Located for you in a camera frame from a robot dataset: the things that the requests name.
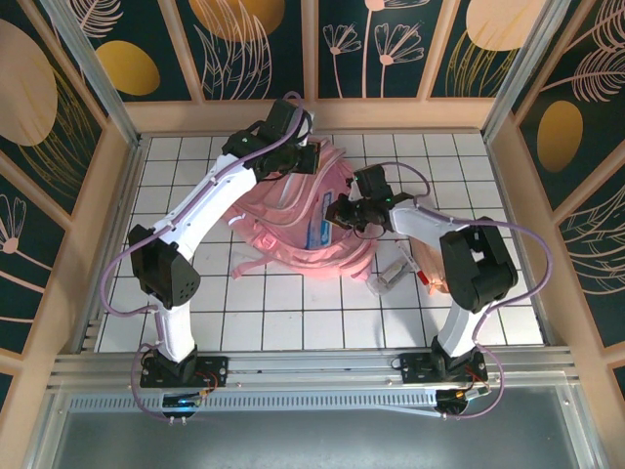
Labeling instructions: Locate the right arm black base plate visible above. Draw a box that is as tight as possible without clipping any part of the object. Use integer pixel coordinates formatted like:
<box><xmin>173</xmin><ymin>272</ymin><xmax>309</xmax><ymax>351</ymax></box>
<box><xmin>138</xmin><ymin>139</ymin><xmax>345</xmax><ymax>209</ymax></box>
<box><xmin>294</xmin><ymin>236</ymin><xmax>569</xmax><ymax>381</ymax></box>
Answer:
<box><xmin>398</xmin><ymin>351</ymin><xmax>489</xmax><ymax>387</ymax></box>

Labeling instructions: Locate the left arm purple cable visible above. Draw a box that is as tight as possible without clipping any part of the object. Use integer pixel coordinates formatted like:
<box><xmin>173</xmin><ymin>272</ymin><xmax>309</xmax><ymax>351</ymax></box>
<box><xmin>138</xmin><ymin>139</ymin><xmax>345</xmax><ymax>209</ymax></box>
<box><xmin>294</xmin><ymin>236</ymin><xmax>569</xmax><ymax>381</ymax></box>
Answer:
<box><xmin>100</xmin><ymin>90</ymin><xmax>318</xmax><ymax>422</ymax></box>

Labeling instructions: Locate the aluminium mounting rail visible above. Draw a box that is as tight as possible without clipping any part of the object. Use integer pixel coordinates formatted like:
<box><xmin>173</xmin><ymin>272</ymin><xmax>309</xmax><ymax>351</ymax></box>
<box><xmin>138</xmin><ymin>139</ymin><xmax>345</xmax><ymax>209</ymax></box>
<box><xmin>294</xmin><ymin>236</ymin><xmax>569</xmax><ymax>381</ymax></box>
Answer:
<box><xmin>48</xmin><ymin>347</ymin><xmax>580</xmax><ymax>392</ymax></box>

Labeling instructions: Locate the aluminium frame post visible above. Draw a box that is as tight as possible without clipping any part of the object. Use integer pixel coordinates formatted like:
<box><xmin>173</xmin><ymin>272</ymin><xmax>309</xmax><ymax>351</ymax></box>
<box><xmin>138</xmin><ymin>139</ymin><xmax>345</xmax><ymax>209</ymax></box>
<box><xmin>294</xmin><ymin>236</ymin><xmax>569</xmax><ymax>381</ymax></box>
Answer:
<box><xmin>480</xmin><ymin>0</ymin><xmax>567</xmax><ymax>143</ymax></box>
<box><xmin>41</xmin><ymin>0</ymin><xmax>143</xmax><ymax>150</ymax></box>

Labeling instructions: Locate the blue white ruler set pack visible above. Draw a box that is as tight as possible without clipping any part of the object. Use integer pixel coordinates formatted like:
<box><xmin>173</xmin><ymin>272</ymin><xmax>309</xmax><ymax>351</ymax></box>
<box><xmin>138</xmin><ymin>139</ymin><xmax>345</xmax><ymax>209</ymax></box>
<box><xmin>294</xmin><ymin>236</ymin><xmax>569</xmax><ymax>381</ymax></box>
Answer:
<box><xmin>305</xmin><ymin>192</ymin><xmax>343</xmax><ymax>250</ymax></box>

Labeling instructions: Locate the grey metal sheet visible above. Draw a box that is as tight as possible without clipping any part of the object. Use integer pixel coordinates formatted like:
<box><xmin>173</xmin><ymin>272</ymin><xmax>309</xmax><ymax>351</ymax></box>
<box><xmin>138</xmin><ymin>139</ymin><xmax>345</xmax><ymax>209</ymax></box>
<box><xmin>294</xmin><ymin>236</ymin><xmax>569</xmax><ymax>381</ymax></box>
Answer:
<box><xmin>28</xmin><ymin>409</ymin><xmax>606</xmax><ymax>469</ymax></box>

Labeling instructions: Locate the pink school backpack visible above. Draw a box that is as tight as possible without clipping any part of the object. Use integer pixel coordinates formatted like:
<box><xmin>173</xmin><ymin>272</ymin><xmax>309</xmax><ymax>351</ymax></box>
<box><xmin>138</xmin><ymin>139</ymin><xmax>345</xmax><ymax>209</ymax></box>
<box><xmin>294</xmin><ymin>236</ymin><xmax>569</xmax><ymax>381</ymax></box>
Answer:
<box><xmin>225</xmin><ymin>141</ymin><xmax>380</xmax><ymax>282</ymax></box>

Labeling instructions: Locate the slotted grey cable duct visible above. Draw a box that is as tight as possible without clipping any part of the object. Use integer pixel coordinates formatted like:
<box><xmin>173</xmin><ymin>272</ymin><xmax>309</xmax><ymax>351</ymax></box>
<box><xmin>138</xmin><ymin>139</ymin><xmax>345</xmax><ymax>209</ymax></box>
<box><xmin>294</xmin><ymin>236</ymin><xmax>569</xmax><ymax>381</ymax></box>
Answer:
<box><xmin>67</xmin><ymin>390</ymin><xmax>440</xmax><ymax>412</ymax></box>

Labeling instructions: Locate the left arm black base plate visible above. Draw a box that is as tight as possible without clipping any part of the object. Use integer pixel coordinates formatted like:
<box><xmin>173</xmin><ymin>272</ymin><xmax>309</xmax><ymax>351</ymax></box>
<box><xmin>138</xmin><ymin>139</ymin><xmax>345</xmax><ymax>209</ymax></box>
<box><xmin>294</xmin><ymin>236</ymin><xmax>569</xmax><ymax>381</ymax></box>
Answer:
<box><xmin>140</xmin><ymin>355</ymin><xmax>229</xmax><ymax>390</ymax></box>

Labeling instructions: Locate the aluminium side rail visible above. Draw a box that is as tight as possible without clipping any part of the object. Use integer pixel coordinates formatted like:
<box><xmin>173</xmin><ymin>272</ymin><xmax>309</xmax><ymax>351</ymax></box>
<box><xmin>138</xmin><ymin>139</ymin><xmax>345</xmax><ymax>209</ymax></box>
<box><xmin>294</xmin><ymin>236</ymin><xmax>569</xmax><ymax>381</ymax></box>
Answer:
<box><xmin>487</xmin><ymin>140</ymin><xmax>558</xmax><ymax>344</ymax></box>
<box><xmin>77</xmin><ymin>139</ymin><xmax>147</xmax><ymax>353</ymax></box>

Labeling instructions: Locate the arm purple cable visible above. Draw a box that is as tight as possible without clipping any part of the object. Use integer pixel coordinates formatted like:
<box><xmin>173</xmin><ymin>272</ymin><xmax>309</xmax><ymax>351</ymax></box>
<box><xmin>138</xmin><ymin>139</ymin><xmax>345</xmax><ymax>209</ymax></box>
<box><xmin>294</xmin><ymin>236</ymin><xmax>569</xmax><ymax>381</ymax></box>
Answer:
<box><xmin>100</xmin><ymin>90</ymin><xmax>318</xmax><ymax>422</ymax></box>
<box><xmin>349</xmin><ymin>160</ymin><xmax>554</xmax><ymax>422</ymax></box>

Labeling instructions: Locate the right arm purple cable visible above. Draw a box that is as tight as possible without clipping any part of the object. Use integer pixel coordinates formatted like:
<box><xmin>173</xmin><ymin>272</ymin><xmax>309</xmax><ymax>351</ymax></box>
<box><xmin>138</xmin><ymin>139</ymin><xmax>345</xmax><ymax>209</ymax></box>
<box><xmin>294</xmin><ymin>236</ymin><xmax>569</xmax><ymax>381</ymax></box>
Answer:
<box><xmin>349</xmin><ymin>160</ymin><xmax>554</xmax><ymax>422</ymax></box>

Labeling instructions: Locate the white red-capped glue stick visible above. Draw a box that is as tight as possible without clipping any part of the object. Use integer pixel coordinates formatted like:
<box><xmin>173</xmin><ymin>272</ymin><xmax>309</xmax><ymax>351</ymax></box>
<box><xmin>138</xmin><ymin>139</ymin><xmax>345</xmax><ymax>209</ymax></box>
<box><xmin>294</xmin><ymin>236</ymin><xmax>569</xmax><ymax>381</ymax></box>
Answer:
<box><xmin>394</xmin><ymin>238</ymin><xmax>430</xmax><ymax>285</ymax></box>

